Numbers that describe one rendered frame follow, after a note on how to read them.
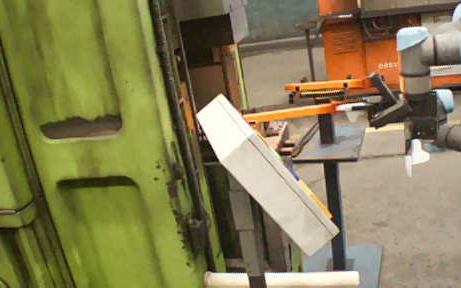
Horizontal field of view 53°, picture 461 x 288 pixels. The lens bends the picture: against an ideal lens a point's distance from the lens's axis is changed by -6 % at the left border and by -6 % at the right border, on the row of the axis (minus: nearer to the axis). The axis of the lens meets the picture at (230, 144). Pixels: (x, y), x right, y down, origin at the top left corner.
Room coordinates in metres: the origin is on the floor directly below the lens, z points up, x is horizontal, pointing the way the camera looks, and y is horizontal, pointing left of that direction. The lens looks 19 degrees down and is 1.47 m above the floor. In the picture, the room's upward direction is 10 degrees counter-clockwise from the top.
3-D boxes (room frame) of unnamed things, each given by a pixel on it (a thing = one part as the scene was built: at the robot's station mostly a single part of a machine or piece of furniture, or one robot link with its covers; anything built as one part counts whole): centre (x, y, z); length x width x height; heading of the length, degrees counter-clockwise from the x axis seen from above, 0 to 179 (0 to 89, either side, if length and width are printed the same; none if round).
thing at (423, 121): (1.11, -0.48, 1.07); 0.09 x 0.08 x 0.12; 60
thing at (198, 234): (1.22, 0.13, 0.80); 0.06 x 0.03 x 0.14; 163
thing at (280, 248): (1.66, 0.10, 0.69); 0.56 x 0.38 x 0.45; 73
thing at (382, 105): (1.44, -0.50, 0.99); 0.12 x 0.08 x 0.09; 73
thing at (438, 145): (1.38, -0.66, 0.90); 0.11 x 0.08 x 0.11; 21
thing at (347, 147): (2.05, -0.44, 0.68); 0.40 x 0.30 x 0.02; 157
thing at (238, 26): (1.61, 0.10, 1.32); 0.42 x 0.20 x 0.10; 73
